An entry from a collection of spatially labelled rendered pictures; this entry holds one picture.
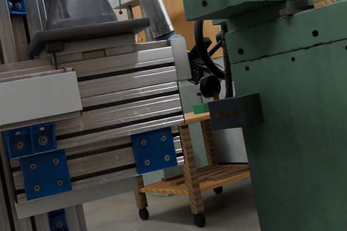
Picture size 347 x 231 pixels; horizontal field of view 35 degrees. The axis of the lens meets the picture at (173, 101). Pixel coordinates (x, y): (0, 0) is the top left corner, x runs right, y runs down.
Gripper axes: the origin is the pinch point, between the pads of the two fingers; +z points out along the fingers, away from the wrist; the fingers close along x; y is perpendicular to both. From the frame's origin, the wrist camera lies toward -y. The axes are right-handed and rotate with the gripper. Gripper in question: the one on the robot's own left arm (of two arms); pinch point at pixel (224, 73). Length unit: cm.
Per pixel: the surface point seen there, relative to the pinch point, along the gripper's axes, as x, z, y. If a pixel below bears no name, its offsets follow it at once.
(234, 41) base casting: 23.4, 21.6, -19.7
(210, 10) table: 37, 24, -29
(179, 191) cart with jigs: -38, -46, 83
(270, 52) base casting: 22.7, 33.7, -20.5
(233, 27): 21.6, 18.4, -22.7
